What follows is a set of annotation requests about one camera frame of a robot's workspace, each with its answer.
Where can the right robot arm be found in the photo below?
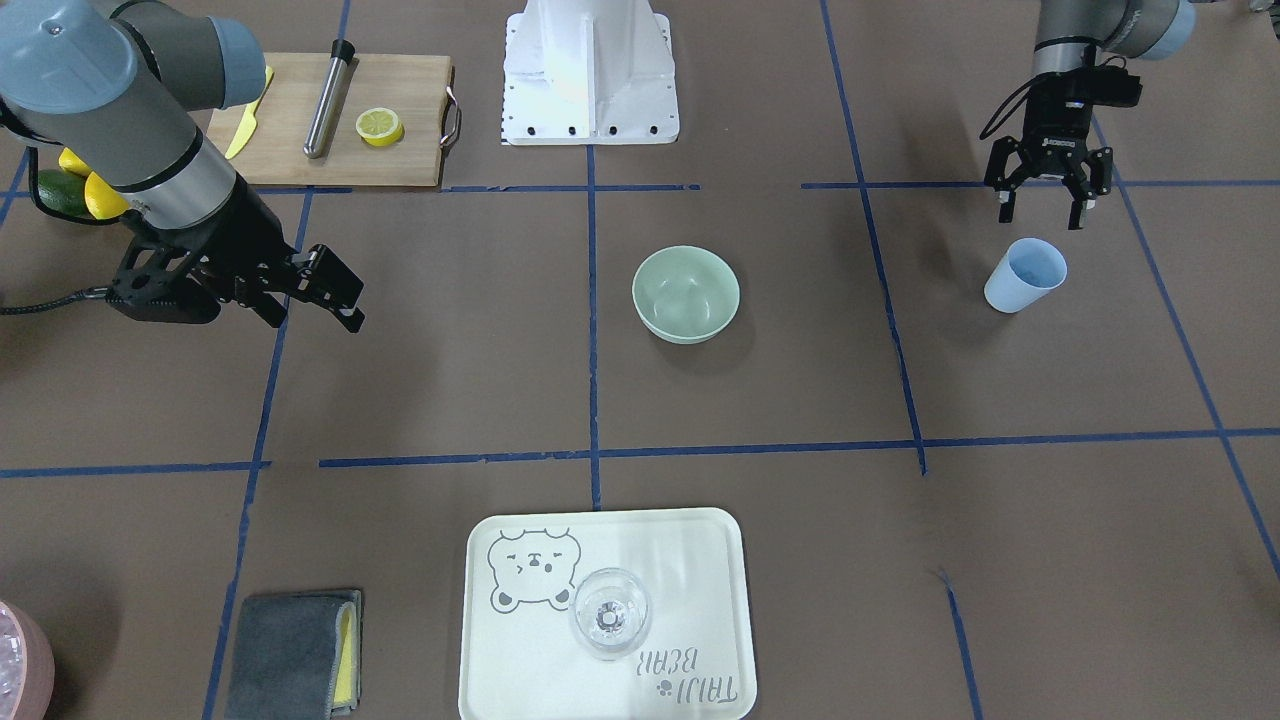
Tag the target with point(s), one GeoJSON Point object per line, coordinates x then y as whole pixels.
{"type": "Point", "coordinates": [117, 82]}

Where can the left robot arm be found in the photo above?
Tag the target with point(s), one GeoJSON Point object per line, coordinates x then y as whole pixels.
{"type": "Point", "coordinates": [1079, 63]}

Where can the green avocado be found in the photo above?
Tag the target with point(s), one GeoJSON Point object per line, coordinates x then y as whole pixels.
{"type": "Point", "coordinates": [62, 191]}

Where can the yellow lemon back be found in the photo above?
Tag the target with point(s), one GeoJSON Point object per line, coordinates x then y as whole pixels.
{"type": "Point", "coordinates": [71, 163]}

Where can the steel muddler black tip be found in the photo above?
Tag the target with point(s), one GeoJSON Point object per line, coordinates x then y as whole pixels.
{"type": "Point", "coordinates": [333, 93]}

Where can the yellow lemon front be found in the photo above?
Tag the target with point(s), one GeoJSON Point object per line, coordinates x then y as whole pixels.
{"type": "Point", "coordinates": [101, 200]}

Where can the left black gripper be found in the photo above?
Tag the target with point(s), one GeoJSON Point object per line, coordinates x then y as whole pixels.
{"type": "Point", "coordinates": [1057, 122]}

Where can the yellow plastic knife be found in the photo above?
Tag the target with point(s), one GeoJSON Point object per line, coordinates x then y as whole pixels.
{"type": "Point", "coordinates": [249, 122]}

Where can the light blue cup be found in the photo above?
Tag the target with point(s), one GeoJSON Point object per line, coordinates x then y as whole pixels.
{"type": "Point", "coordinates": [1029, 269]}

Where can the pink bowl with ice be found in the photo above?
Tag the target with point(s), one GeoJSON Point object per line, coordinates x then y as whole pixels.
{"type": "Point", "coordinates": [27, 666]}

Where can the lemon half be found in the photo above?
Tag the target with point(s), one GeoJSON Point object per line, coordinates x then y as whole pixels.
{"type": "Point", "coordinates": [379, 127]}

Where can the clear wine glass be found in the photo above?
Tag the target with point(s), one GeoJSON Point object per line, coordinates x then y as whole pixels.
{"type": "Point", "coordinates": [611, 613]}

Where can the green bowl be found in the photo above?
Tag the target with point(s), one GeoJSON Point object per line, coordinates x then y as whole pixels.
{"type": "Point", "coordinates": [685, 295]}

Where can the grey yellow folded cloth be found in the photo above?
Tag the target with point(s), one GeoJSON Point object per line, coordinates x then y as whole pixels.
{"type": "Point", "coordinates": [297, 656]}

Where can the yellow lemon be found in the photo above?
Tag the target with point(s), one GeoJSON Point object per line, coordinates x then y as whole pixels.
{"type": "Point", "coordinates": [101, 200]}
{"type": "Point", "coordinates": [71, 163]}

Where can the cream bear tray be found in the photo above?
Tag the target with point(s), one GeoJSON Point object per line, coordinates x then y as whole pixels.
{"type": "Point", "coordinates": [520, 659]}

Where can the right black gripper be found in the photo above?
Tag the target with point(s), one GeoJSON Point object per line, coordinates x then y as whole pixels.
{"type": "Point", "coordinates": [247, 232]}

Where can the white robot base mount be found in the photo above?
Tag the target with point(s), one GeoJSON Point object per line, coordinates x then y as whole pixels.
{"type": "Point", "coordinates": [582, 73]}

